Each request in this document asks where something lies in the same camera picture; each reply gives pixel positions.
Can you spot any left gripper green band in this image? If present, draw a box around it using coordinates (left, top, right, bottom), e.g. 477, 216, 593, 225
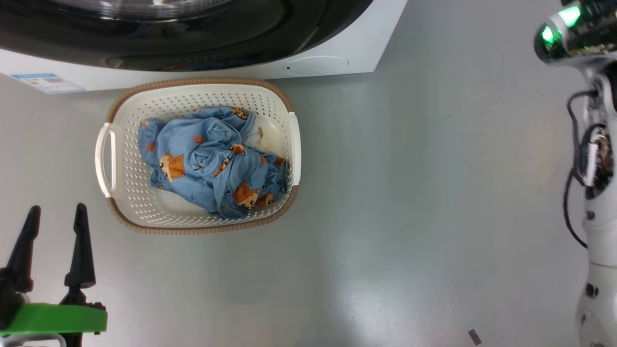
0, 203, 107, 347

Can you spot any cream cloth garment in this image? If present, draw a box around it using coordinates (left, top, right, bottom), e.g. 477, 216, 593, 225
243, 126, 265, 149

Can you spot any black round glass washer door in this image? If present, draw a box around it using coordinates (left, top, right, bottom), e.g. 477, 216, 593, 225
0, 0, 374, 73

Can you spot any cream perforated laundry basket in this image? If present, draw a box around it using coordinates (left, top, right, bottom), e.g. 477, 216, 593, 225
95, 77, 302, 235

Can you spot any white front-load washing machine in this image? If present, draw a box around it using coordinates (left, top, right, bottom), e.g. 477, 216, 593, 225
0, 0, 408, 94

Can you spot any blue energy label sticker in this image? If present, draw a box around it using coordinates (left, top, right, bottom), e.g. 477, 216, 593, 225
11, 73, 86, 94

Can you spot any round white filter cover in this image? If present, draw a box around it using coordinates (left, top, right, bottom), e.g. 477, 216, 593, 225
283, 56, 349, 76

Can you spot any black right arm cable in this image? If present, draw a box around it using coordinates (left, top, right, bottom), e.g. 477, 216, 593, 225
563, 89, 601, 249

